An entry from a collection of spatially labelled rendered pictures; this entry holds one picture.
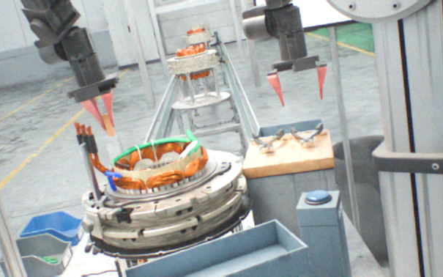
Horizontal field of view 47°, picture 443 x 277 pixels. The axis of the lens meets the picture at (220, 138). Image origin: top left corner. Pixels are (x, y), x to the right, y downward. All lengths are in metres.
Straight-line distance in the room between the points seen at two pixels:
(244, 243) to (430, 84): 0.36
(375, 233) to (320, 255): 1.70
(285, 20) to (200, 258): 0.53
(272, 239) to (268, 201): 0.28
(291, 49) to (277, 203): 0.32
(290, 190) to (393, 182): 0.40
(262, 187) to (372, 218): 1.57
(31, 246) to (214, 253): 0.91
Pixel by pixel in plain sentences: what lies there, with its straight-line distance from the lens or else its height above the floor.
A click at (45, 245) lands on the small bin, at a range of 1.60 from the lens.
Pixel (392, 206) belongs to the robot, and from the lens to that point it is 0.73.
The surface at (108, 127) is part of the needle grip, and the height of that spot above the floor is 1.20.
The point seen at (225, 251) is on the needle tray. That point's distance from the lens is 0.80.
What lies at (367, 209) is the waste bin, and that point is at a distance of 2.58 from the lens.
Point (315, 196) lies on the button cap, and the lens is 0.92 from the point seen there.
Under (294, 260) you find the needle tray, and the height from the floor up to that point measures 1.05.
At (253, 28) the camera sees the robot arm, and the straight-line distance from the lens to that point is 1.12.
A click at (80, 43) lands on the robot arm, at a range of 1.02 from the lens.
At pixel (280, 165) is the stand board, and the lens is 1.05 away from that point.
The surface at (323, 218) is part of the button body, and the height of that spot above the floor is 1.01.
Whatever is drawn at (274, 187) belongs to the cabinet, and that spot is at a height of 1.01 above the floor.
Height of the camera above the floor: 1.41
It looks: 15 degrees down
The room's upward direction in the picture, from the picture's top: 11 degrees counter-clockwise
